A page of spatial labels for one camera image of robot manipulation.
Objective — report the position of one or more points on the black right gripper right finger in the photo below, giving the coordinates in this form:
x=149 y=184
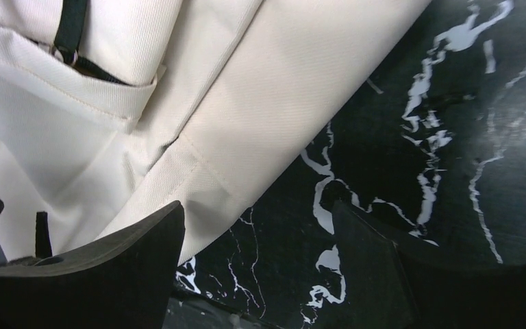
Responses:
x=395 y=280

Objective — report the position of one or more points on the beige student backpack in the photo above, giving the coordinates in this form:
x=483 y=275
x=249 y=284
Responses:
x=110 y=110

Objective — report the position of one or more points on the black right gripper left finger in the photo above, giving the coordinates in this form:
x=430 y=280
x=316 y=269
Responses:
x=122 y=280

